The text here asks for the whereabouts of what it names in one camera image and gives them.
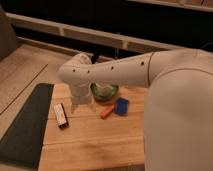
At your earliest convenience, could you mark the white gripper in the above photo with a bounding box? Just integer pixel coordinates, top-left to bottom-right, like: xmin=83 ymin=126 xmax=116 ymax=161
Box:
xmin=69 ymin=84 xmax=92 ymax=105

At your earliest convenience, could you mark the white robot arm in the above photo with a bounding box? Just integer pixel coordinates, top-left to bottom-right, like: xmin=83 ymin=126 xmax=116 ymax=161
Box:
xmin=59 ymin=49 xmax=213 ymax=171

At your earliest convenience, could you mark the green ceramic cup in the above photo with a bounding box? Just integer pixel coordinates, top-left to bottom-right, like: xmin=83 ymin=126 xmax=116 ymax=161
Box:
xmin=90 ymin=84 xmax=119 ymax=102

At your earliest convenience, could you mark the orange marker block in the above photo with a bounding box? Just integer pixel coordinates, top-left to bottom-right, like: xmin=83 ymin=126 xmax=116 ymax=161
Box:
xmin=100 ymin=105 xmax=114 ymax=119

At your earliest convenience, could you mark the blue plastic block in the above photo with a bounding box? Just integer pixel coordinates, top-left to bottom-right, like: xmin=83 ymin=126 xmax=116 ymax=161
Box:
xmin=114 ymin=97 xmax=129 ymax=116

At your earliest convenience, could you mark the wooden slatted board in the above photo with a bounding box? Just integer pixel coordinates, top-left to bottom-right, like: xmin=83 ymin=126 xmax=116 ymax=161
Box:
xmin=38 ymin=84 xmax=146 ymax=171

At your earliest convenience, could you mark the dark grey floor mat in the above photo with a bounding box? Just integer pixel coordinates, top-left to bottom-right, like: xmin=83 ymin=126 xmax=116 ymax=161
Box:
xmin=0 ymin=83 xmax=54 ymax=169

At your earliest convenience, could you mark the white shelf rail frame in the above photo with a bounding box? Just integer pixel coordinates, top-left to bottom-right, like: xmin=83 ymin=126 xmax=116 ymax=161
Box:
xmin=6 ymin=13 xmax=182 ymax=53

